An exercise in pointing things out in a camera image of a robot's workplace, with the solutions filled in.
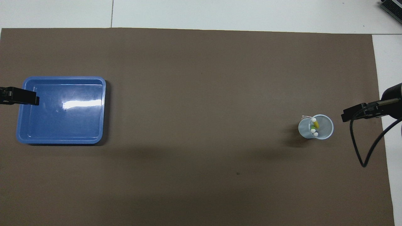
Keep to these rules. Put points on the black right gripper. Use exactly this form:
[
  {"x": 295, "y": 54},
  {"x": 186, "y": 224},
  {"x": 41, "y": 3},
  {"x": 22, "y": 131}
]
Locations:
[{"x": 392, "y": 106}]

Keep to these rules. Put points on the yellow pen white cap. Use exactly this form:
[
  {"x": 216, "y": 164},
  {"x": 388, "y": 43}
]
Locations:
[{"x": 316, "y": 124}]

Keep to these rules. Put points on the purple pen white cap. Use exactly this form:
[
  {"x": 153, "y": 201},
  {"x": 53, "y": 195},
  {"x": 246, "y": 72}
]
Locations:
[{"x": 316, "y": 134}]

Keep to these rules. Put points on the green pen white cap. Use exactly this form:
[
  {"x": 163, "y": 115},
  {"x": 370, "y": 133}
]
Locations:
[{"x": 313, "y": 130}]

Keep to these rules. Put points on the blue plastic tray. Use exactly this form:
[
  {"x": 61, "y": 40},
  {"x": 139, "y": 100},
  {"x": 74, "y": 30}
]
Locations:
[{"x": 62, "y": 125}]

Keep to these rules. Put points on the translucent plastic cup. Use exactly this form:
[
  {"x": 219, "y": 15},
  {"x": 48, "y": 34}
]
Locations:
[{"x": 303, "y": 128}]

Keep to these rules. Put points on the grey ribbed device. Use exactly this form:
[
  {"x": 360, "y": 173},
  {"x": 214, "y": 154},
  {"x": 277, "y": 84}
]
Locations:
[{"x": 392, "y": 8}]

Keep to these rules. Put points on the brown table mat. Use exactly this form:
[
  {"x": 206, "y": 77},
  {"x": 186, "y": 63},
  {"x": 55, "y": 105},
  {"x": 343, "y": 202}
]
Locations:
[{"x": 201, "y": 94}]

